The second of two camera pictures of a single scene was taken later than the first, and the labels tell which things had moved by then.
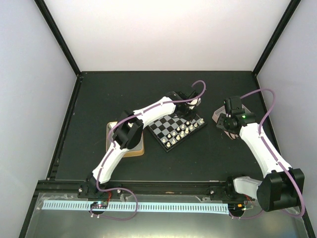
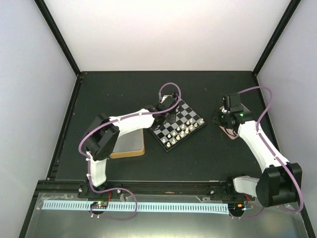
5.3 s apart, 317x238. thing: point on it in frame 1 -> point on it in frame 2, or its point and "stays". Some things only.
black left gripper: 191,117 -> 172,119
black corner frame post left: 59,35 stays
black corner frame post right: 290,10 stays
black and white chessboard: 172,131 stays
